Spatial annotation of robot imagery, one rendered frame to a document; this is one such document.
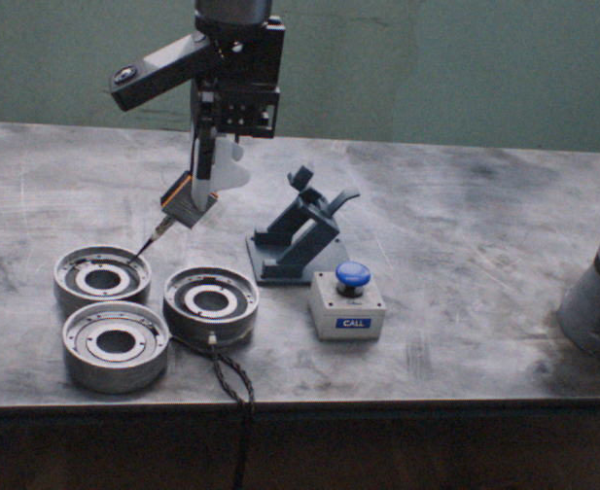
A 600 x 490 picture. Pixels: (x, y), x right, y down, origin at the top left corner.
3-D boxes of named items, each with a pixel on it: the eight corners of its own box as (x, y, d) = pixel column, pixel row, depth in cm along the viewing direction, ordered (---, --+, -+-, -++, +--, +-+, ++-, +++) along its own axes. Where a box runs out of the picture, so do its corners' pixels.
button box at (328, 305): (319, 340, 102) (326, 305, 99) (307, 302, 108) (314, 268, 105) (388, 340, 104) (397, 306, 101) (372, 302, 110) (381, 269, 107)
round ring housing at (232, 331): (160, 291, 105) (163, 262, 103) (251, 296, 107) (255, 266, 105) (160, 350, 97) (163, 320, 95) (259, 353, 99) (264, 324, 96)
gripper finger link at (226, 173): (247, 223, 98) (256, 142, 94) (193, 222, 96) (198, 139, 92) (243, 210, 100) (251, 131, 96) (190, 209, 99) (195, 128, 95)
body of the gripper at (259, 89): (273, 146, 94) (289, 34, 87) (190, 143, 92) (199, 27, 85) (262, 114, 100) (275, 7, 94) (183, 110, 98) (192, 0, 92)
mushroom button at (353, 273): (333, 314, 102) (340, 278, 100) (326, 293, 106) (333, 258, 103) (367, 314, 103) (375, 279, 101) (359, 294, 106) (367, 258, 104)
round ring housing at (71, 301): (34, 293, 102) (34, 262, 100) (112, 263, 109) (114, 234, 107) (89, 342, 96) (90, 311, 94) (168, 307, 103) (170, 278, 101)
